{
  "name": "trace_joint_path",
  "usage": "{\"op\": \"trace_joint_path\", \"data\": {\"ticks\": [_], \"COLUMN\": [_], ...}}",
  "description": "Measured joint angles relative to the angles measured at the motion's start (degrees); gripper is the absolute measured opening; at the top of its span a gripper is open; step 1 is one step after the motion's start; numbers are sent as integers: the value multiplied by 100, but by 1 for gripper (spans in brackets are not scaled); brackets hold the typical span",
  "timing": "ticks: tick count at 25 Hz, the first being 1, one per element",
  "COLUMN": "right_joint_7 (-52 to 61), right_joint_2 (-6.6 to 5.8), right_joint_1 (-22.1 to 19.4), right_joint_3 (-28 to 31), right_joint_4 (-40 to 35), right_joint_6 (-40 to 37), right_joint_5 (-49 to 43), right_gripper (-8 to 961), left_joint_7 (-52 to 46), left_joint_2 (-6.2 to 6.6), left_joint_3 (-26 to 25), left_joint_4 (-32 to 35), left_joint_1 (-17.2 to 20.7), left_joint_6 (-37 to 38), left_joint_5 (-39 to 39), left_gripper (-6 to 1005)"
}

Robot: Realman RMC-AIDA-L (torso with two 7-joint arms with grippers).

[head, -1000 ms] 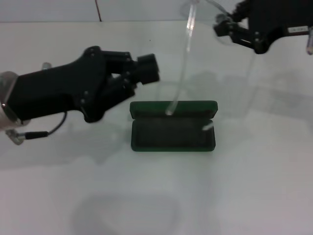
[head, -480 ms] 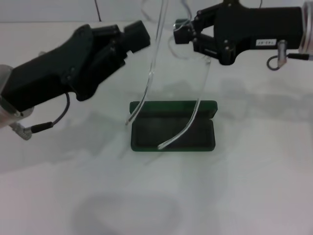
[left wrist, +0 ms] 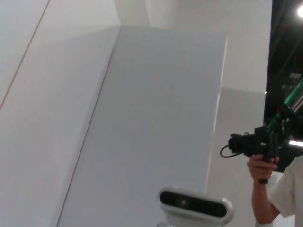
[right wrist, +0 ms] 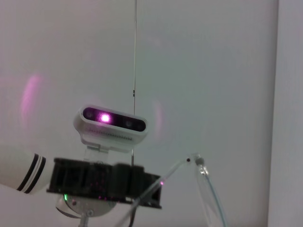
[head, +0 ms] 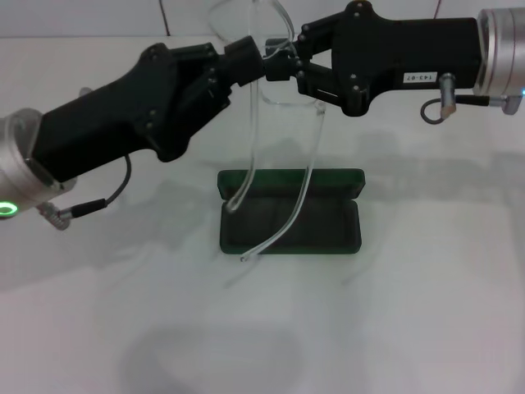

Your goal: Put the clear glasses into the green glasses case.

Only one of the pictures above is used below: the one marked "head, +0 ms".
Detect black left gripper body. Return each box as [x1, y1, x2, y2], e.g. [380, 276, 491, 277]
[30, 44, 231, 184]

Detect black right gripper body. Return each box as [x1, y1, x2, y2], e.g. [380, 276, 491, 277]
[331, 1, 482, 118]

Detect clear white glasses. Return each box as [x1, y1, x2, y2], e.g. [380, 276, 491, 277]
[208, 0, 328, 264]

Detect green glasses case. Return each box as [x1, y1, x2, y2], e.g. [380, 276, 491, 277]
[217, 167, 366, 257]

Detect right gripper grey cable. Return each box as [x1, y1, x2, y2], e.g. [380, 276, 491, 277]
[419, 71, 525, 125]

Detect gripper grey cable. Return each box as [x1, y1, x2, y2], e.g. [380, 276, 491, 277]
[419, 71, 525, 125]
[38, 153, 133, 231]

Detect left gripper grey cable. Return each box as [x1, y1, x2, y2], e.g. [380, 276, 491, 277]
[38, 153, 133, 231]

